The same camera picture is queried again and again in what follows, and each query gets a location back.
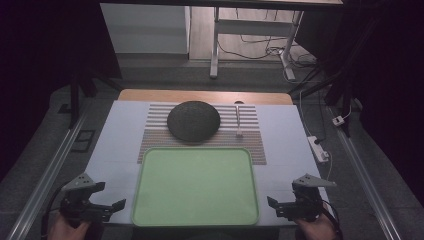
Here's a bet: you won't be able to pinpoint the person's left hand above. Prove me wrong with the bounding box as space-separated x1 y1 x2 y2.
47 211 93 240

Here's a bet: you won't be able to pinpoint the white desk frame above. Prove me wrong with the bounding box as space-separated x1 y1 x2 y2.
209 6 305 82

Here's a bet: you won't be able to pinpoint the white cabinet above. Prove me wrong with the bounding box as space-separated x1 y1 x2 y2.
99 3 192 55

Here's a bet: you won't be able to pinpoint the green plastic tray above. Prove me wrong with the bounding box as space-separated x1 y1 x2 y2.
130 146 261 228

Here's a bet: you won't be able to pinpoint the dark grey round plate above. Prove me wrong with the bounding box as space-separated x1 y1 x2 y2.
166 100 222 143

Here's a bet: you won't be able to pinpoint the white power strip cable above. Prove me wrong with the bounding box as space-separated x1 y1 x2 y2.
325 151 335 183

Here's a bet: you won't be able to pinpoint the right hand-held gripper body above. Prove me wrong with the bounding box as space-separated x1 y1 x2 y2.
275 172 338 223

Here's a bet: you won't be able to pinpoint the white power strip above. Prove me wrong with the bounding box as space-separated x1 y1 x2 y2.
306 135 330 164

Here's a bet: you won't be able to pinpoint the black rectangular floor frame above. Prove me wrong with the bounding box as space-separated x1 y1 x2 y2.
70 129 97 154

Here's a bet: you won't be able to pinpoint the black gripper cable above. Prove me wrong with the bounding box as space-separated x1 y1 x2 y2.
318 199 345 240
40 185 69 240

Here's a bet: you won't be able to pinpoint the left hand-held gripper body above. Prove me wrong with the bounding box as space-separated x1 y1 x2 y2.
59 172 115 225

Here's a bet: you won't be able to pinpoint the striped woven placemat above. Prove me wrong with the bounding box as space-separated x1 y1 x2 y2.
136 103 268 166

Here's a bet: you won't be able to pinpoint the metal floor rail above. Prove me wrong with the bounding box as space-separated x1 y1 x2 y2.
5 108 90 240
327 105 404 240

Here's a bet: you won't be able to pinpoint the black floor cables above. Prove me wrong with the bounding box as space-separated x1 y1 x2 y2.
217 9 318 69

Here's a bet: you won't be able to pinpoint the black metal stand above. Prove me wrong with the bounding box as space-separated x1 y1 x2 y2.
287 16 379 138
67 68 125 130

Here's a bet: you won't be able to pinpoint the person's right hand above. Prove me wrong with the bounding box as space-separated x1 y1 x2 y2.
294 212 338 240

